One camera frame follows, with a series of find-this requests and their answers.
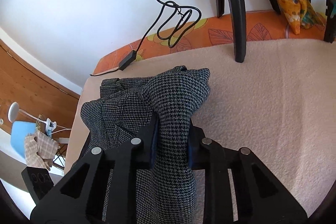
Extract checkered cloth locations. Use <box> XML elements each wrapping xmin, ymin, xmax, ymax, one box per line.
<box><xmin>24</xmin><ymin>131</ymin><xmax>59</xmax><ymax>170</ymax></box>

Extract light blue chair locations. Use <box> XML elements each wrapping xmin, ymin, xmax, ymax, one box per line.
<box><xmin>10</xmin><ymin>121</ymin><xmax>36</xmax><ymax>158</ymax></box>

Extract white desk lamp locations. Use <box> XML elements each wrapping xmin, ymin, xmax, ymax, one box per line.
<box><xmin>7</xmin><ymin>102</ymin><xmax>71</xmax><ymax>137</ymax></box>

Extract orange floral bedsheet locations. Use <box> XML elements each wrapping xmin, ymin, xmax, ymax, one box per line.
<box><xmin>93</xmin><ymin>11</ymin><xmax>326</xmax><ymax>75</ymax></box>

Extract peach fleece blanket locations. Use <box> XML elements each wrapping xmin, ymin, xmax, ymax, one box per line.
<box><xmin>63</xmin><ymin>37</ymin><xmax>336</xmax><ymax>218</ymax></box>

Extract wooden door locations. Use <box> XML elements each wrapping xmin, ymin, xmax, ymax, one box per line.
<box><xmin>0</xmin><ymin>42</ymin><xmax>80</xmax><ymax>134</ymax></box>

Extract grey houndstooth pants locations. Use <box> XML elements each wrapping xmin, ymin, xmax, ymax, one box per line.
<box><xmin>80</xmin><ymin>65</ymin><xmax>211</xmax><ymax>224</ymax></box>

